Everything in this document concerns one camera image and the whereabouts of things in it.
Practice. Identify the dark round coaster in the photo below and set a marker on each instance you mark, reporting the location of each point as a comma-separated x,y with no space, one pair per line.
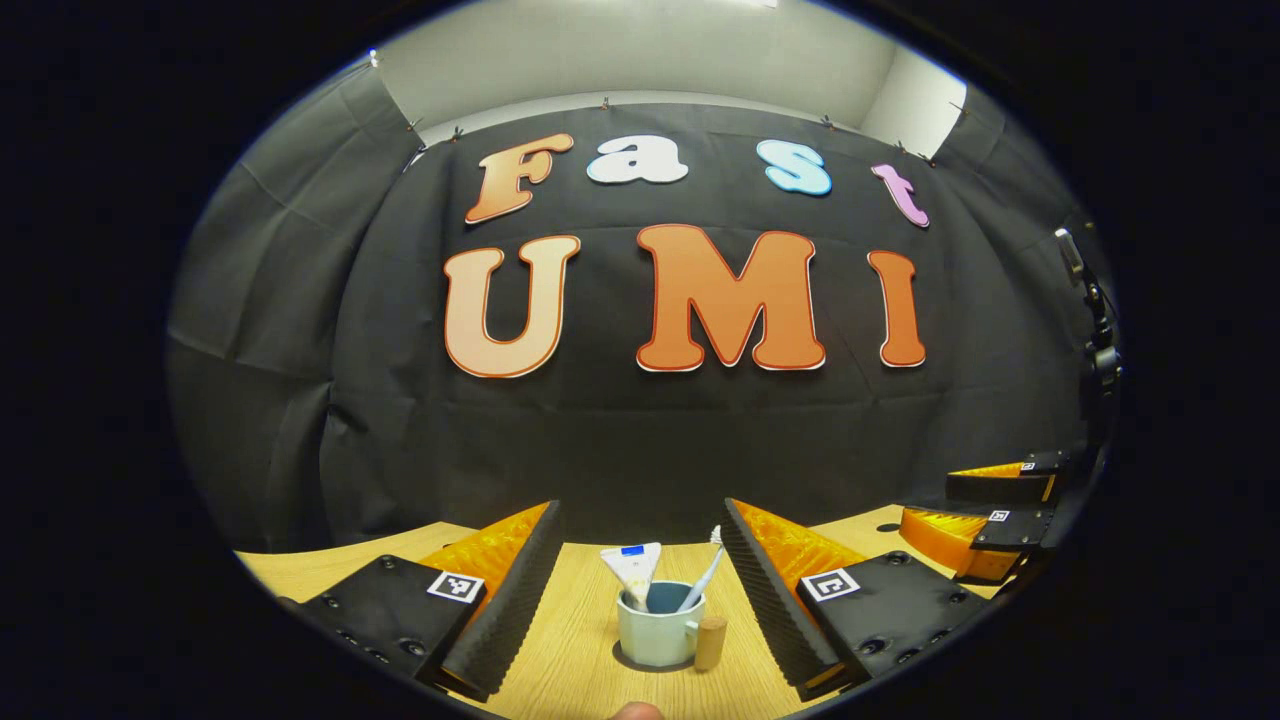
622,661

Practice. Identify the light blue cup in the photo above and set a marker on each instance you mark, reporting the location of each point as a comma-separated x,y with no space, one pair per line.
655,635

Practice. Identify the white toothpaste tube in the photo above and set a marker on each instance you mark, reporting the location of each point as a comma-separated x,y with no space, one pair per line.
632,568

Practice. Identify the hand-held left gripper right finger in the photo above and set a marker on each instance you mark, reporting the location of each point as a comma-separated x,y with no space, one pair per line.
770,600

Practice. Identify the black backdrop cloth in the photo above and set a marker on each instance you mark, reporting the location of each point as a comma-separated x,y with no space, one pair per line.
620,440

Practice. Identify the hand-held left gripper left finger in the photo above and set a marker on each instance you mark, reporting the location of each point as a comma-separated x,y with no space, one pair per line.
515,600

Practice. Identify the wooden desktop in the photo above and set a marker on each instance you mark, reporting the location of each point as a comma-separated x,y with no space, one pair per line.
590,640

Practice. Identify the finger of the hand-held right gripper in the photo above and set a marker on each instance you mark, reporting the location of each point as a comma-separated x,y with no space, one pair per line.
1000,485
950,540

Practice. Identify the white toothbrush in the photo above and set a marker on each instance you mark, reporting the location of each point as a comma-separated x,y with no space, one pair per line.
703,580

